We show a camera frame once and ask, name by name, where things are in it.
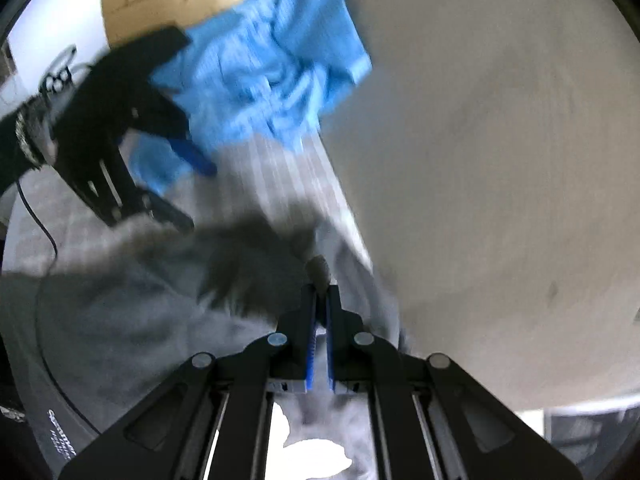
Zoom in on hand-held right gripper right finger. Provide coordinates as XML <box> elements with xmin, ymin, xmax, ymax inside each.
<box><xmin>326</xmin><ymin>284</ymin><xmax>583</xmax><ymax>480</ymax></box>

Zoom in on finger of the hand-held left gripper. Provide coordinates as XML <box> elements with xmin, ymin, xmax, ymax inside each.
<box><xmin>65</xmin><ymin>147</ymin><xmax>195</xmax><ymax>233</ymax></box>
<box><xmin>131</xmin><ymin>105</ymin><xmax>218</xmax><ymax>177</ymax></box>

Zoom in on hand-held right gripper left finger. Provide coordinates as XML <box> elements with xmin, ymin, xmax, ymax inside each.
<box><xmin>57</xmin><ymin>284</ymin><xmax>318</xmax><ymax>480</ymax></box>

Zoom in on blue garment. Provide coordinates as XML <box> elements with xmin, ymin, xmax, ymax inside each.
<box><xmin>125</xmin><ymin>0</ymin><xmax>373</xmax><ymax>196</ymax></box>

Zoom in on dark grey pants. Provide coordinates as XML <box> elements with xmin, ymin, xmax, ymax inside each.
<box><xmin>0</xmin><ymin>212</ymin><xmax>401</xmax><ymax>480</ymax></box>

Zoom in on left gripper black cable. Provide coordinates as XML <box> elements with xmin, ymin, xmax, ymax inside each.
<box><xmin>15</xmin><ymin>180</ymin><xmax>58</xmax><ymax>266</ymax></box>

